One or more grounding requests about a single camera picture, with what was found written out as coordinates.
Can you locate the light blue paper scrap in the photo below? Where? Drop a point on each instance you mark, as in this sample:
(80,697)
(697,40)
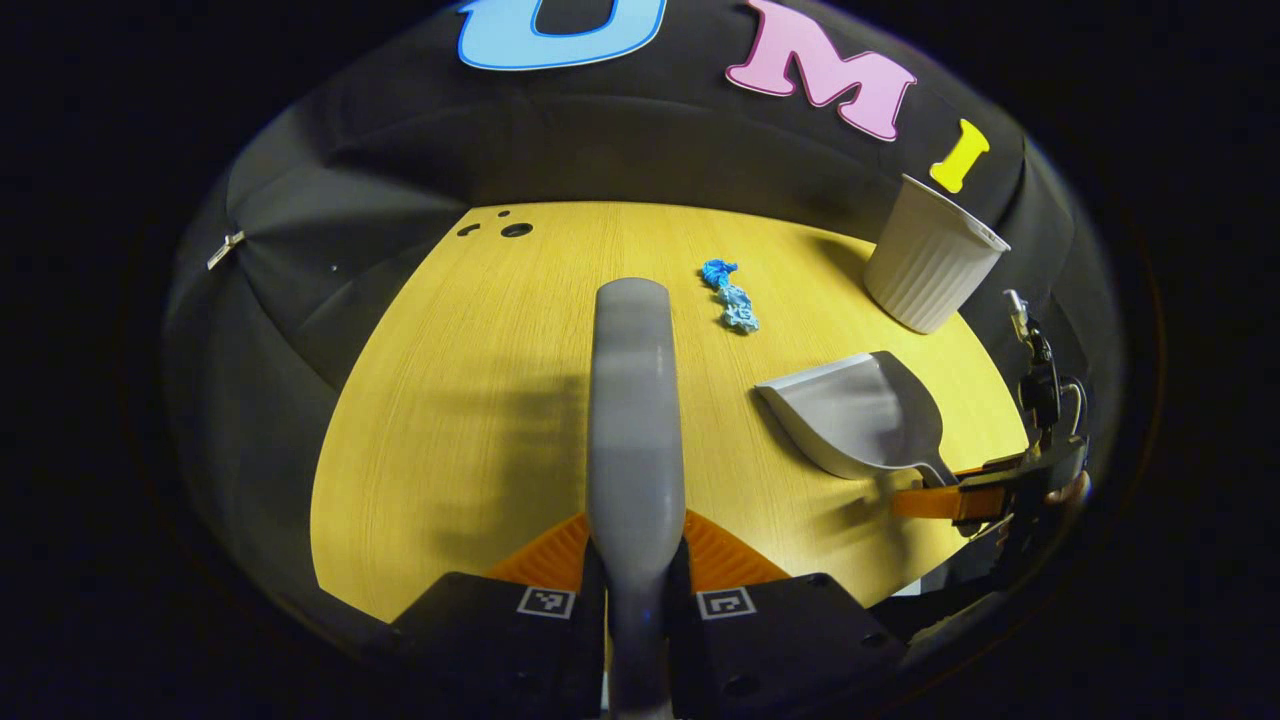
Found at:
(740,312)

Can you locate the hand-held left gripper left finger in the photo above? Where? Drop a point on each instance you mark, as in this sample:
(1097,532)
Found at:
(500,650)

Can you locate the small white cloth clip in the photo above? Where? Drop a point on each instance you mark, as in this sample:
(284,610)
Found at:
(225,250)

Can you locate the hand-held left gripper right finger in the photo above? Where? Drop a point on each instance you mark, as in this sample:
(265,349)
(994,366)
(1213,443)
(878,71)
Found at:
(780,650)

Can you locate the small grey broom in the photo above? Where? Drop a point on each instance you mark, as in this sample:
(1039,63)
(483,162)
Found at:
(635,420)

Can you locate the white ribbed garbage bin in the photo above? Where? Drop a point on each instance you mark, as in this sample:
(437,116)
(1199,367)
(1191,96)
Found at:
(930,265)

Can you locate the grey plastic dustpan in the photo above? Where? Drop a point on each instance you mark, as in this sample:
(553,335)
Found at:
(865,415)

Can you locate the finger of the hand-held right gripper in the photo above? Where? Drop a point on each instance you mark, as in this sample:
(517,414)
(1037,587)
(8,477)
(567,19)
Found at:
(930,502)
(990,470)

